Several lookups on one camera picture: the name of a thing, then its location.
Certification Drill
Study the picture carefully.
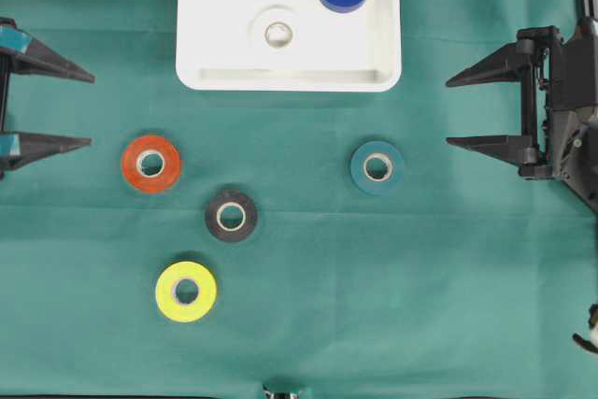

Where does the red tape roll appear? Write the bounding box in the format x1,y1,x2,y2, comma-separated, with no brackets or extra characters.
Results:
121,135,182,193

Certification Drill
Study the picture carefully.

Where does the white tape roll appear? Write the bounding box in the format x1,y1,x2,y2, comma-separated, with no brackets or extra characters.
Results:
249,5,305,61

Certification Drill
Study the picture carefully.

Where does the black gripper, idle arm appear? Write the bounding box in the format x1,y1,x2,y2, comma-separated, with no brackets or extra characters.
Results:
446,16,597,211

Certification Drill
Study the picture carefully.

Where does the green tape roll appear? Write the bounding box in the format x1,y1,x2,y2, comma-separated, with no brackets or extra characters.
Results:
349,140,406,195

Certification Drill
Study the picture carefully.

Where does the white plastic case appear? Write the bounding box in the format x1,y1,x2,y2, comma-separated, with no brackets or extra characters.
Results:
176,0,403,93

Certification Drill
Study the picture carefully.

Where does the black tape roll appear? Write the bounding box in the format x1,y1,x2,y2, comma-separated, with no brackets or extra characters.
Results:
205,190,258,243

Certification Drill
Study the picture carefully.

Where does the yellow tape roll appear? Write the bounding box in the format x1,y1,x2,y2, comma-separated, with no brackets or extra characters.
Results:
155,261,218,323

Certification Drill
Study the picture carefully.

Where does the green table cloth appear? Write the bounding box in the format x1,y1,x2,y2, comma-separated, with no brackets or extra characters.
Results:
1,0,597,398

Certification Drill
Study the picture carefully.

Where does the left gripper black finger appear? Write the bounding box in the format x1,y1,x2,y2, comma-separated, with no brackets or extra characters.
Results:
1,132,92,170
1,24,95,83

